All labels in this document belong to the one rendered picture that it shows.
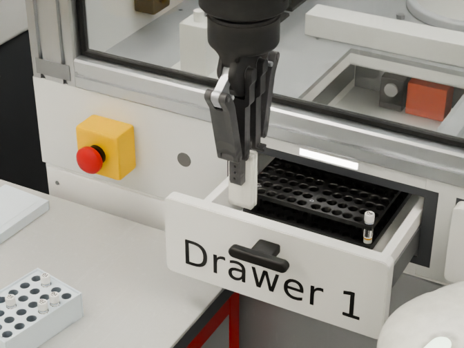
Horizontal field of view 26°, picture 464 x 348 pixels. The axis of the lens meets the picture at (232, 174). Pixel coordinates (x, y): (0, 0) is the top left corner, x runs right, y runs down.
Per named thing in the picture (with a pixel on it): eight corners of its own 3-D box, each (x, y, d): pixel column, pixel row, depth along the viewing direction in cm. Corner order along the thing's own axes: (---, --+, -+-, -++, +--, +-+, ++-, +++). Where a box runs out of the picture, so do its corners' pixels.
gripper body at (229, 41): (231, -12, 107) (231, 67, 112) (190, 16, 101) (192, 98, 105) (295, 1, 104) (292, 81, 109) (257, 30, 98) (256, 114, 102)
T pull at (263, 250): (285, 275, 113) (286, 265, 112) (227, 257, 116) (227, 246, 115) (299, 258, 116) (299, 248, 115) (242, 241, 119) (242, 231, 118)
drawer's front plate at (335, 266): (381, 341, 116) (389, 264, 110) (166, 269, 127) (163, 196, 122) (387, 333, 117) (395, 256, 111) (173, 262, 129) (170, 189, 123)
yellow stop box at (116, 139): (117, 184, 141) (114, 139, 137) (75, 171, 144) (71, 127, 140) (137, 168, 145) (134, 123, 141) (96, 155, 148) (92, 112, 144)
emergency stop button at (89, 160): (98, 179, 139) (96, 154, 137) (74, 172, 141) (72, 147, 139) (110, 169, 141) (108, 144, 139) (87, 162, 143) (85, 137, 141)
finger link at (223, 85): (249, 48, 103) (224, 67, 99) (248, 94, 106) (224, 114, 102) (229, 43, 104) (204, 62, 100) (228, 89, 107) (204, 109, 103)
